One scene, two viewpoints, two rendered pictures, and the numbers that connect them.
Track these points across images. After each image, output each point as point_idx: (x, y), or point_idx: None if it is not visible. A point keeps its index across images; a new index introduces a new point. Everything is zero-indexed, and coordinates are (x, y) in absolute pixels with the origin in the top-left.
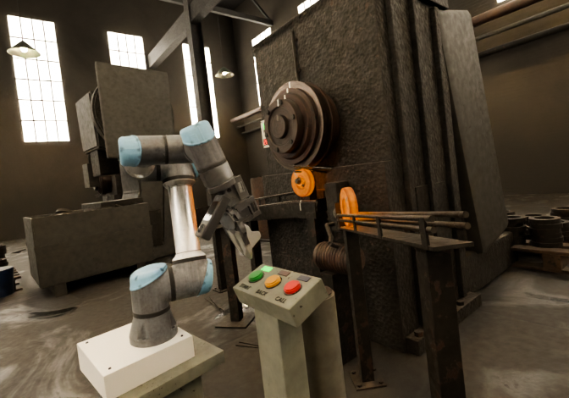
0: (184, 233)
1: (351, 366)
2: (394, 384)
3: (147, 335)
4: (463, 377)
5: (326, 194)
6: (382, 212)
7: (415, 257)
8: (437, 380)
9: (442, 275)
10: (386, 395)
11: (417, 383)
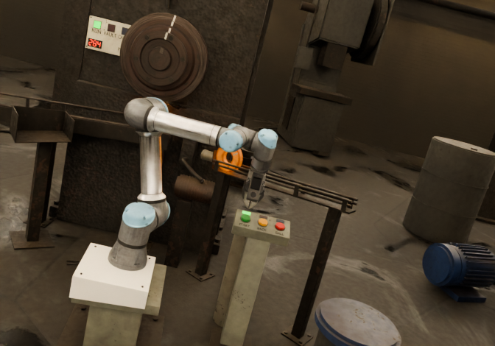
0: (159, 178)
1: (183, 267)
2: (217, 274)
3: (141, 260)
4: (327, 259)
5: None
6: (278, 175)
7: (227, 188)
8: (320, 262)
9: (337, 221)
10: (218, 280)
11: None
